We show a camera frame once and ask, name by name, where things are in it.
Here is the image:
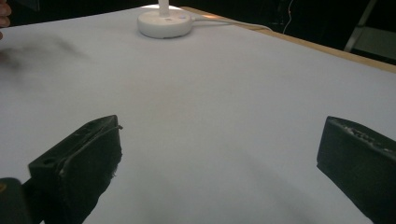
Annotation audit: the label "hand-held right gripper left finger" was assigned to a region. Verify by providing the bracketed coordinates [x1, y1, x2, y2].
[27, 114, 123, 224]

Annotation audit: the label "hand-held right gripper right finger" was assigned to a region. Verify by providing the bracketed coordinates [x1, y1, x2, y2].
[316, 116, 396, 224]

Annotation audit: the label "metal stand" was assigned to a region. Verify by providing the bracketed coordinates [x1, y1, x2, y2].
[343, 0, 396, 61]

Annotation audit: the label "white round lamp base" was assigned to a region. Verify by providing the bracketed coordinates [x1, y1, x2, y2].
[136, 0, 193, 39]

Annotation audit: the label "thin white hanging cable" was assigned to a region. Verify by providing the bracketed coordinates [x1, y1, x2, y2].
[282, 0, 295, 35]

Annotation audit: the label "white lamp cable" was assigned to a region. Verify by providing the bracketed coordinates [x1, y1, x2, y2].
[190, 15, 273, 32]

